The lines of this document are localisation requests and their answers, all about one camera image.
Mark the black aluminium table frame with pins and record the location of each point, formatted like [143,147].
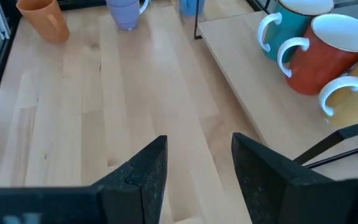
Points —
[82,3]

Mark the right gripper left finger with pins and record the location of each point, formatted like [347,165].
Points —
[135,186]

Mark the lavender blue coffee mug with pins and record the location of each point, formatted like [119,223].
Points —
[191,6]

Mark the yellow coffee mug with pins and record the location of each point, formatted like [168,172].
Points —
[353,105]

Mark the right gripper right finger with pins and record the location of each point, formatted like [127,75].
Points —
[259,180]

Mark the teal coffee mug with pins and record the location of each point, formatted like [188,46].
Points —
[287,28]

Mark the red coffee mug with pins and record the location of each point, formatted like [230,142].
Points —
[322,65]

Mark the orange coffee mug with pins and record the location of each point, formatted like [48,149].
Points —
[45,21]

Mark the mauve purple coffee mug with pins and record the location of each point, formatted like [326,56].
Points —
[124,14]

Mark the wooden shelf with black frame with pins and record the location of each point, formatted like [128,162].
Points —
[253,87]

